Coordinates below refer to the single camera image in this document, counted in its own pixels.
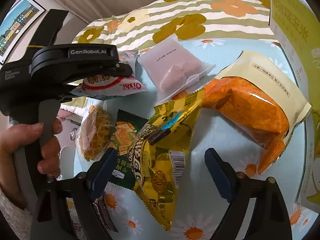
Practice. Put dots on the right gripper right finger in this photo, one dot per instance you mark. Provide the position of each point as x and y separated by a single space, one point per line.
270 218

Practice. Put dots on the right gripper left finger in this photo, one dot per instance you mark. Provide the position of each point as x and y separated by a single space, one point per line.
52 219

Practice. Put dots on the Snickers chocolate bar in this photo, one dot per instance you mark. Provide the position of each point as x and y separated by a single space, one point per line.
103 214

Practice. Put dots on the red white Oishi bag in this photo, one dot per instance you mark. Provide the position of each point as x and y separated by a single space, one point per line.
104 87

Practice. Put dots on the clear noodle cracker packet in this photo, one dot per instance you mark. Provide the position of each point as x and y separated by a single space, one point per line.
94 133

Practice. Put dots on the yellow snack bag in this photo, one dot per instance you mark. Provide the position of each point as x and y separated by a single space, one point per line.
159 153

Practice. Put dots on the dark green cracker packet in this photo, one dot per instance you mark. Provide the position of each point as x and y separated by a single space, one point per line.
123 134

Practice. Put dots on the orange cream snack bag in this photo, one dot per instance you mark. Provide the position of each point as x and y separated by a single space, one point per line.
259 98

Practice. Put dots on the pale pink pastry packet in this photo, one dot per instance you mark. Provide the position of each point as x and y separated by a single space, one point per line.
172 68

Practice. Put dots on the pink pillow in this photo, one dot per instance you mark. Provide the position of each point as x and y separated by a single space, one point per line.
63 115

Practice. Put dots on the framed landscape picture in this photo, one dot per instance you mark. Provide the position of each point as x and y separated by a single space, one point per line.
17 21

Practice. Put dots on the floral striped green blanket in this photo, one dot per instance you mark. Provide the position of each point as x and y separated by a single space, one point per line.
205 20

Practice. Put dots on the green cardboard box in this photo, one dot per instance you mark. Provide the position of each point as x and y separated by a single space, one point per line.
297 30

